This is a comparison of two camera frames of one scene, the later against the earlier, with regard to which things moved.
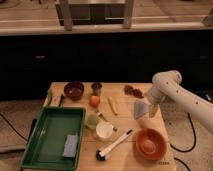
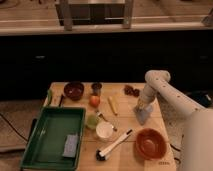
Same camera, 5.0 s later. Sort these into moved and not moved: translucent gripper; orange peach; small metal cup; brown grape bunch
Moved: translucent gripper
Not moved: orange peach; small metal cup; brown grape bunch
